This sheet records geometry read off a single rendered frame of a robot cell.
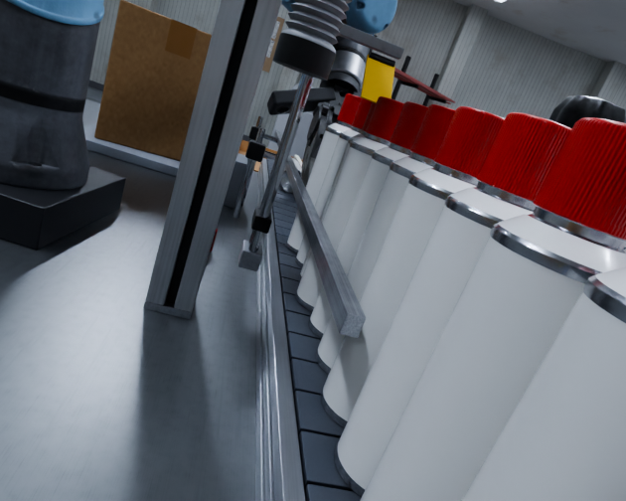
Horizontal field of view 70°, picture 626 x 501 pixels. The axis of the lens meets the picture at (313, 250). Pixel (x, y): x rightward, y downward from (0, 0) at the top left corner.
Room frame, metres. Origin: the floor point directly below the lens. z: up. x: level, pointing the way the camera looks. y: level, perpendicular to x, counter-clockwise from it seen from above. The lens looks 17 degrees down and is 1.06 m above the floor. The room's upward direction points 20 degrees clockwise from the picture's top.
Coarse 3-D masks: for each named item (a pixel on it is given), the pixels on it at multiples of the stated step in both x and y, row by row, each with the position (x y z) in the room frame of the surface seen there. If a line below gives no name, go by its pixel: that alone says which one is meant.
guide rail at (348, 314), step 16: (288, 160) 0.75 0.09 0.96; (288, 176) 0.66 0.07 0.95; (304, 192) 0.52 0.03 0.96; (304, 208) 0.45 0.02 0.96; (304, 224) 0.42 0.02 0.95; (320, 224) 0.40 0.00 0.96; (320, 240) 0.35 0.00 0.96; (320, 256) 0.32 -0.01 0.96; (336, 256) 0.32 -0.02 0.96; (320, 272) 0.31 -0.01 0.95; (336, 272) 0.28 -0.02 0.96; (336, 288) 0.26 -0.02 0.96; (352, 288) 0.27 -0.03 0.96; (336, 304) 0.25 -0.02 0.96; (352, 304) 0.24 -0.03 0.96; (336, 320) 0.24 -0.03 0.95; (352, 320) 0.23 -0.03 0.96; (352, 336) 0.23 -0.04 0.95
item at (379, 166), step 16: (400, 112) 0.37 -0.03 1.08; (416, 112) 0.35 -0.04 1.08; (400, 128) 0.36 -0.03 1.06; (416, 128) 0.35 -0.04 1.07; (400, 144) 0.35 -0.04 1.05; (384, 160) 0.35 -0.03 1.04; (368, 176) 0.36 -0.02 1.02; (384, 176) 0.35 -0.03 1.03; (368, 192) 0.35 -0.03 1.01; (352, 208) 0.37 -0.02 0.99; (368, 208) 0.35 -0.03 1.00; (352, 224) 0.35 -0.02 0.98; (352, 240) 0.35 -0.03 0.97; (352, 256) 0.35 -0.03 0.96; (320, 304) 0.35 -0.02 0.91; (320, 320) 0.35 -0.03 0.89; (320, 336) 0.35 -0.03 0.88
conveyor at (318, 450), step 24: (288, 216) 0.72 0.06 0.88; (288, 264) 0.49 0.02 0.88; (288, 288) 0.43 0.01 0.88; (288, 312) 0.37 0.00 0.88; (288, 336) 0.33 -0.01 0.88; (312, 336) 0.34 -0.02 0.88; (312, 360) 0.31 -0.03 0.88; (312, 384) 0.28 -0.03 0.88; (312, 408) 0.25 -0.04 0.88; (312, 432) 0.23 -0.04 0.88; (336, 432) 0.23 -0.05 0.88; (312, 456) 0.21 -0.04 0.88; (312, 480) 0.19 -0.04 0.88; (336, 480) 0.20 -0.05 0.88
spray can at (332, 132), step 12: (348, 96) 0.56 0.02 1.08; (348, 108) 0.55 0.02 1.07; (348, 120) 0.55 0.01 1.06; (336, 132) 0.54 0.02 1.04; (324, 144) 0.55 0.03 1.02; (324, 156) 0.55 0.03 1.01; (312, 168) 0.56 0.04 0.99; (324, 168) 0.54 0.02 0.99; (312, 180) 0.55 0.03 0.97; (312, 192) 0.55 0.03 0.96; (300, 216) 0.55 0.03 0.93; (300, 228) 0.54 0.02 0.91; (288, 240) 0.56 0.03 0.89; (300, 240) 0.54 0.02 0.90
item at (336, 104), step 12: (324, 84) 0.84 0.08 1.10; (336, 84) 0.83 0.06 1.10; (348, 84) 0.83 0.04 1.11; (336, 96) 0.82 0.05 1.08; (360, 96) 0.84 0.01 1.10; (324, 108) 0.78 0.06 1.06; (336, 108) 0.79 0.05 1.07; (312, 120) 0.83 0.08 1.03; (336, 120) 0.80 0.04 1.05; (312, 132) 0.78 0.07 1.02
